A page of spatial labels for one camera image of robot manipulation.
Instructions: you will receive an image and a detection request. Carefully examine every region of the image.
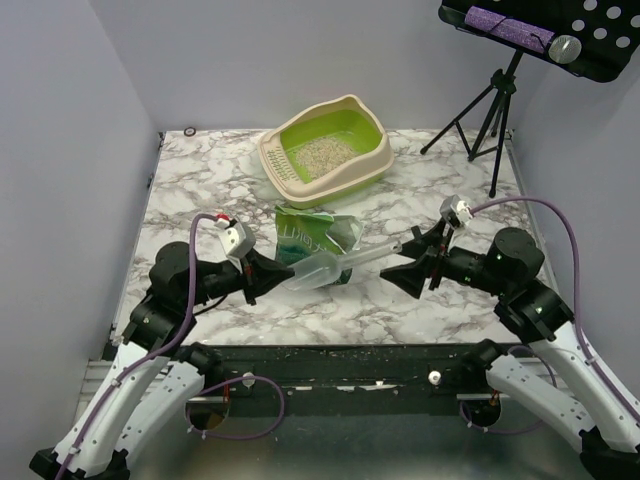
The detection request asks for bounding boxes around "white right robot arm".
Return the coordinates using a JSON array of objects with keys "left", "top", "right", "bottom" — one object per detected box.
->
[{"left": 380, "top": 222, "right": 639, "bottom": 479}]

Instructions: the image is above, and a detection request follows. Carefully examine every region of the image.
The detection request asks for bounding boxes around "clear plastic litter scoop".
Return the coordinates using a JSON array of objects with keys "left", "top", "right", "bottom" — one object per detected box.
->
[{"left": 283, "top": 239, "right": 402, "bottom": 291}]

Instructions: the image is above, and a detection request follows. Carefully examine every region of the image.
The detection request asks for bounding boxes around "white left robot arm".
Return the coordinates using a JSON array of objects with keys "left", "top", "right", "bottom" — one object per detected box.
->
[{"left": 29, "top": 241, "right": 293, "bottom": 479}]

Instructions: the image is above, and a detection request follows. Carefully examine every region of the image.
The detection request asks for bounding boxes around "green cat litter bag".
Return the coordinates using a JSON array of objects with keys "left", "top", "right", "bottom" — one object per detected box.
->
[{"left": 275, "top": 206, "right": 364, "bottom": 265}]

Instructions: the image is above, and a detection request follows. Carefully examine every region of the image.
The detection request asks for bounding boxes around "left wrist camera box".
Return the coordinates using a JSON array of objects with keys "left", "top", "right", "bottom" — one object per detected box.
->
[{"left": 214, "top": 214, "right": 256, "bottom": 260}]

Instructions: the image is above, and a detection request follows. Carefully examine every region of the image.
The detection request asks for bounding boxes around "green and beige litter box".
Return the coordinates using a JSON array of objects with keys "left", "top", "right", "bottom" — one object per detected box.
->
[{"left": 257, "top": 94, "right": 395, "bottom": 209}]

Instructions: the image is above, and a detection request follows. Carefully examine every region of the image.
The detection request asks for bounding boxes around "black mounting rail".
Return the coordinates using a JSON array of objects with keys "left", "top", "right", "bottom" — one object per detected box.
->
[{"left": 176, "top": 342, "right": 490, "bottom": 420}]

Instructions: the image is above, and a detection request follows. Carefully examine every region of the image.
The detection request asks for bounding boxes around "clean litter pile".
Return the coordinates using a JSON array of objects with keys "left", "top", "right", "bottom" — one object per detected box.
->
[{"left": 295, "top": 137, "right": 359, "bottom": 180}]

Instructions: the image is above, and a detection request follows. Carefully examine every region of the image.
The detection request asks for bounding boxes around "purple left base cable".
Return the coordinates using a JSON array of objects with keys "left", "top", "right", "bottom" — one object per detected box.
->
[{"left": 187, "top": 374, "right": 287, "bottom": 441}]

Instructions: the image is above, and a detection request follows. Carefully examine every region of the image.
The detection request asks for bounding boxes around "black tripod stand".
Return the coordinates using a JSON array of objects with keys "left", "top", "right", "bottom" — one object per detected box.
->
[{"left": 420, "top": 50, "right": 523, "bottom": 199}]

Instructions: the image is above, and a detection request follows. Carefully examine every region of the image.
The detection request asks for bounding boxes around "purple handled microphone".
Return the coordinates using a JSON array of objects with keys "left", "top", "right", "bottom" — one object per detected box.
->
[{"left": 464, "top": 6, "right": 582, "bottom": 65}]

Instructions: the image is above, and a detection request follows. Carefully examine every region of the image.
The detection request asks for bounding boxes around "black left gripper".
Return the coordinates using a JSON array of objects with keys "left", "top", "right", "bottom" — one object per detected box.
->
[{"left": 183, "top": 246, "right": 296, "bottom": 307}]

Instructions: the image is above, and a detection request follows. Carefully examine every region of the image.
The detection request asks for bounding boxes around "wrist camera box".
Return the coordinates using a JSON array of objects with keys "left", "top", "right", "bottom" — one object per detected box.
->
[
  {"left": 439, "top": 195, "right": 473, "bottom": 230},
  {"left": 214, "top": 214, "right": 256, "bottom": 260}
]

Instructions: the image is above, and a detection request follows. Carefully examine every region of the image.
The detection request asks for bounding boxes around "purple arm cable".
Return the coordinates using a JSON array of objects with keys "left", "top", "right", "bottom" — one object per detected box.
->
[
  {"left": 52, "top": 213, "right": 224, "bottom": 480},
  {"left": 467, "top": 197, "right": 640, "bottom": 426}
]

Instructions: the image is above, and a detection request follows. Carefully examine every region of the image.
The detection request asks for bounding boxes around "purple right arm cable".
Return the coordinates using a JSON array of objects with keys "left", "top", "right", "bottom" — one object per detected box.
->
[{"left": 467, "top": 197, "right": 640, "bottom": 426}]

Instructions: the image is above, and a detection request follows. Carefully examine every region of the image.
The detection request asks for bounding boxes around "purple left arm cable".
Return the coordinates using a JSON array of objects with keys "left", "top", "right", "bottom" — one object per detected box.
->
[{"left": 52, "top": 213, "right": 224, "bottom": 480}]

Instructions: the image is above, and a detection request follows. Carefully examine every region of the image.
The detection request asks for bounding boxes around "black perforated stand tray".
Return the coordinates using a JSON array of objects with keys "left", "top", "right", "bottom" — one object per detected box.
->
[{"left": 438, "top": 1, "right": 639, "bottom": 83}]

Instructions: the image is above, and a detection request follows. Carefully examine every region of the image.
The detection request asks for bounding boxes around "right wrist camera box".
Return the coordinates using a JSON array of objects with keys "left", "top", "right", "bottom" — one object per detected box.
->
[{"left": 439, "top": 195, "right": 473, "bottom": 230}]

